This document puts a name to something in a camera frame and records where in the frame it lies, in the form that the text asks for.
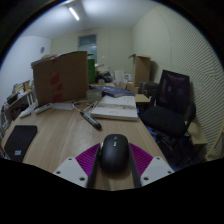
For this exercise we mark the tall open cardboard box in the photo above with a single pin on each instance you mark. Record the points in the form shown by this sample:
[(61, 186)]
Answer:
[(141, 70)]

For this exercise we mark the round wall clock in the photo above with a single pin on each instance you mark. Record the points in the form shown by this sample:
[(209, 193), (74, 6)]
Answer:
[(42, 50)]

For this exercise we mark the large white remote control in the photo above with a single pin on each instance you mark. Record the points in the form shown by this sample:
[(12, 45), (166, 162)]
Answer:
[(43, 108)]

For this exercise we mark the small white remote control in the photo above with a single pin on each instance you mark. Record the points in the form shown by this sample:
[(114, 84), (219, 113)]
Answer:
[(25, 114)]

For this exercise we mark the frosted glass window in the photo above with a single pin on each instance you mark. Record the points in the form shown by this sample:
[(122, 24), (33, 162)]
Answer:
[(88, 43)]

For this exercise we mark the ceiling light tube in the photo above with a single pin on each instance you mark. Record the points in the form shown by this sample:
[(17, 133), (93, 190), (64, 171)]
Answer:
[(74, 13)]

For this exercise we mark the black office chair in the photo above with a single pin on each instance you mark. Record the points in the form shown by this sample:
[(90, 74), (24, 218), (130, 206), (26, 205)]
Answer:
[(165, 118)]

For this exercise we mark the black mouse pad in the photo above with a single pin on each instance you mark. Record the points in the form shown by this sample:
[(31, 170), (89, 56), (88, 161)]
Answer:
[(20, 141)]

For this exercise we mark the cluttered shelf unit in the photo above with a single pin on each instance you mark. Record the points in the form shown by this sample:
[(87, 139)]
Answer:
[(15, 100)]

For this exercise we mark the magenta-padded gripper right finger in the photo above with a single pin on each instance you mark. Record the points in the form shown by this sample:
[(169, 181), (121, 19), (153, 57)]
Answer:
[(155, 166)]

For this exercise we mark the blue book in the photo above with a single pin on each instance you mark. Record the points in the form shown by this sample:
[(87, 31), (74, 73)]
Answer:
[(116, 91)]

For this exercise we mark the large taped cardboard box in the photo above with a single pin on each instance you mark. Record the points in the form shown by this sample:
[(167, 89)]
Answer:
[(66, 78)]

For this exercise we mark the black computer mouse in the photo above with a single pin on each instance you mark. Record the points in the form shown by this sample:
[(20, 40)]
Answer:
[(114, 153)]

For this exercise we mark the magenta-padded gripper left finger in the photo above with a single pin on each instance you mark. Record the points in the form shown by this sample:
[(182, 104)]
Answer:
[(71, 168)]

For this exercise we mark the green box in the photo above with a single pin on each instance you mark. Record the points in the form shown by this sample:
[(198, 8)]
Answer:
[(91, 71)]

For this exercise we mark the black marker pen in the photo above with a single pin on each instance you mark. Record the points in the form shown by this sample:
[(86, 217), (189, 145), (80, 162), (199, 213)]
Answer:
[(90, 120)]

